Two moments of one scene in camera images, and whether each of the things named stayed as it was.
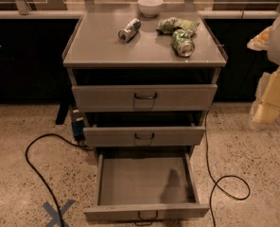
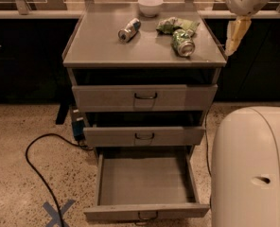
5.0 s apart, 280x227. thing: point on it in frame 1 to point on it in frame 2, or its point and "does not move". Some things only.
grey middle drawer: x=145 y=135 does not move
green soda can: x=183 y=42 does not move
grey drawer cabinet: x=144 y=86 does not move
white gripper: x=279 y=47 to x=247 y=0
